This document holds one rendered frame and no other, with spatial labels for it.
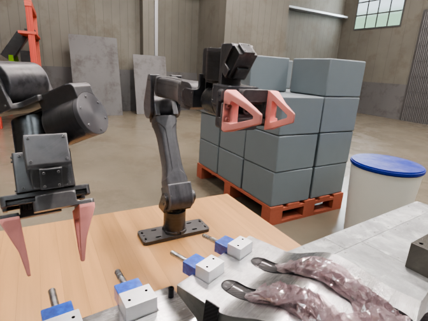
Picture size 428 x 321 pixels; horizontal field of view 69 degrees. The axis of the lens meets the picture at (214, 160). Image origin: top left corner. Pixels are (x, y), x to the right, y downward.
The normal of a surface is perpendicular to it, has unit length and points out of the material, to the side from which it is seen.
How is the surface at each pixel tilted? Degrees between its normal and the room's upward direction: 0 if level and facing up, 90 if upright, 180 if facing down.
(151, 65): 78
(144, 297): 0
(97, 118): 67
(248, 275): 0
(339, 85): 90
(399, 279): 0
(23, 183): 61
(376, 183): 94
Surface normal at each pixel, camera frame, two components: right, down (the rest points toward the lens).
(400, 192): 0.00, 0.34
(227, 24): 0.48, 0.27
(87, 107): 0.91, -0.26
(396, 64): -0.88, 0.09
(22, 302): 0.05, -0.96
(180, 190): 0.44, -0.24
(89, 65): 0.48, 0.04
